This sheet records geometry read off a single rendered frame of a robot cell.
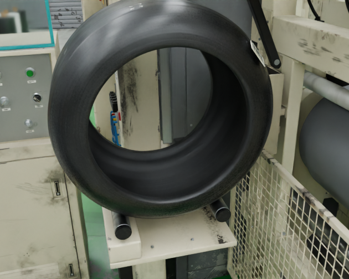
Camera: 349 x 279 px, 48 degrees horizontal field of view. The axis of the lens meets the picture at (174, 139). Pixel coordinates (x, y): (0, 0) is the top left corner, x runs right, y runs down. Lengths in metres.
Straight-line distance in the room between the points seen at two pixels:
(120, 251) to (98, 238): 1.43
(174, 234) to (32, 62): 0.83
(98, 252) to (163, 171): 1.23
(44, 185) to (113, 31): 0.97
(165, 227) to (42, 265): 0.86
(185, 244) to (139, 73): 0.55
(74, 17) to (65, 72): 9.39
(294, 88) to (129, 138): 0.59
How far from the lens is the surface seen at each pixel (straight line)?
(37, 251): 1.91
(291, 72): 1.40
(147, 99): 1.31
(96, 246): 2.48
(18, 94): 1.62
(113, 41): 0.87
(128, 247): 1.11
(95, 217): 2.71
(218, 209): 1.12
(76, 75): 0.89
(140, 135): 1.35
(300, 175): 1.93
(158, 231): 1.23
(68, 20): 10.34
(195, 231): 1.23
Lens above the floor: 1.56
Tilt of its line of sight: 25 degrees down
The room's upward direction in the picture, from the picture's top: 1 degrees counter-clockwise
